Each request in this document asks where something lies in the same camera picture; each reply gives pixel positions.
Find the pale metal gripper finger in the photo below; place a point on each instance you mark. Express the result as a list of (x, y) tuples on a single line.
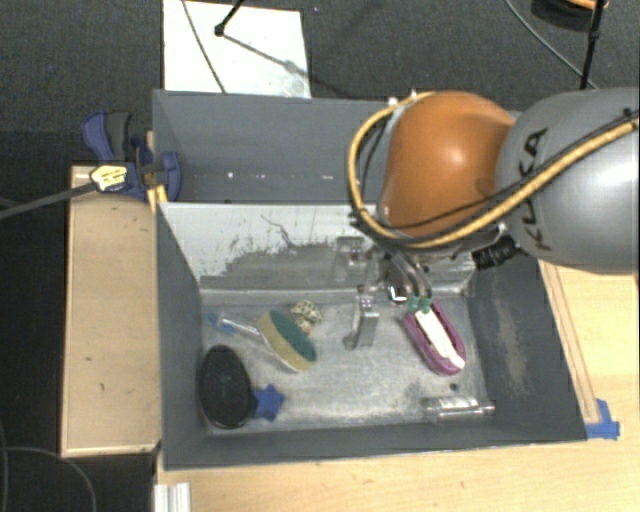
[(367, 322), (356, 257)]

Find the speckled beige small toy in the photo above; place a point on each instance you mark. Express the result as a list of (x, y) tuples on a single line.
[(308, 312)]

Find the yellow and green round sponge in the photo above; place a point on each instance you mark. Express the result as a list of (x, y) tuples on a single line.
[(287, 340)]

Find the silver metal cylinder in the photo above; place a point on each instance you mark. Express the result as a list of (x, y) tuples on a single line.
[(452, 406)]

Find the blue star toy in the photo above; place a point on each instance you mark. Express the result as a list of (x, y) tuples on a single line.
[(270, 401)]

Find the blue and clear pen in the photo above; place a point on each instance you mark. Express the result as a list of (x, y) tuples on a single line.
[(235, 326)]

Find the grey metal bin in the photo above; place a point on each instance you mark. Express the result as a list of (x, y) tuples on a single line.
[(260, 145)]

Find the black oval case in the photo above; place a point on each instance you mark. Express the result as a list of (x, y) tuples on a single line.
[(225, 387)]

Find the pale wood flat board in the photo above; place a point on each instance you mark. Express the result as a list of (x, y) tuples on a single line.
[(112, 310)]

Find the black cylinder on white bracket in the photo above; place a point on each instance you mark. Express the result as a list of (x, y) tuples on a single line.
[(495, 254)]

